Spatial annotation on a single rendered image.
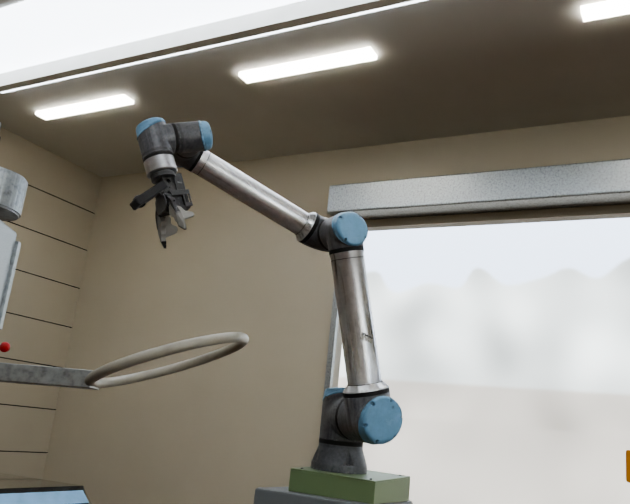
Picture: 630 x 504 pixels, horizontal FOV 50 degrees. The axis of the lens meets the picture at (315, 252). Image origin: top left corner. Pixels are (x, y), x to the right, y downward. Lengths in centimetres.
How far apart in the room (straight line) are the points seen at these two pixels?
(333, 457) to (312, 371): 454
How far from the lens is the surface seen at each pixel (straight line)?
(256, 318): 730
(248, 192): 224
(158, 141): 204
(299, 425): 686
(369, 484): 221
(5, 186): 227
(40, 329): 877
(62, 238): 898
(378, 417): 217
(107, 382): 221
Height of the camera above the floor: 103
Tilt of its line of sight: 15 degrees up
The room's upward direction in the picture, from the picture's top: 6 degrees clockwise
